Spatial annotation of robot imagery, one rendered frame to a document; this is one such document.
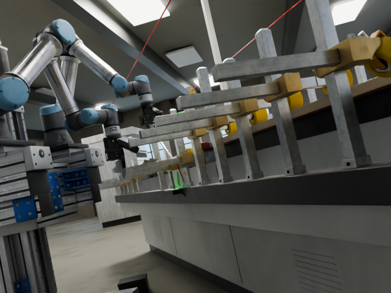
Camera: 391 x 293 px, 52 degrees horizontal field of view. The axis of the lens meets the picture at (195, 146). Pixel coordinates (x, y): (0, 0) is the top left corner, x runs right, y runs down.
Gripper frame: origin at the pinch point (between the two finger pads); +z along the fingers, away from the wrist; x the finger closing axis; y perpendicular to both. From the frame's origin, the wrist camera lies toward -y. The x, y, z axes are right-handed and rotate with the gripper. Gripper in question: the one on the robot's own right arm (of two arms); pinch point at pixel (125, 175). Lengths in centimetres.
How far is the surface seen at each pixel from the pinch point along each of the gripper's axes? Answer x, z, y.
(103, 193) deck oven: -700, 7, -64
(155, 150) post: -53, -14, -31
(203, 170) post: 22.8, 5.1, -31.9
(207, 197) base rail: 31.2, 16.8, -27.9
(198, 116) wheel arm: 77, -12, -13
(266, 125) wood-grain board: 62, -7, -45
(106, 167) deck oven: -691, -49, -79
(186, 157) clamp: 5.0, -3.0, -30.7
